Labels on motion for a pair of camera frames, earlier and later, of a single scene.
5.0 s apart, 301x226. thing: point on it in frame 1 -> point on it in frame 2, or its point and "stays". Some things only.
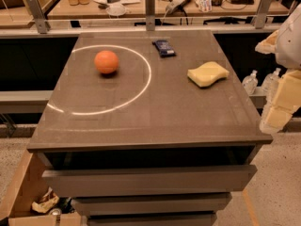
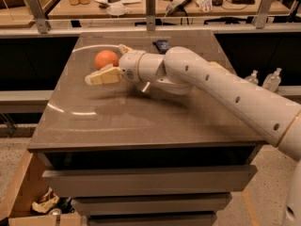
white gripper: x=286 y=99 -> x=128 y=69
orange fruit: x=106 y=62 stays
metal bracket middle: x=150 y=2 stays
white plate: x=116 y=9 stays
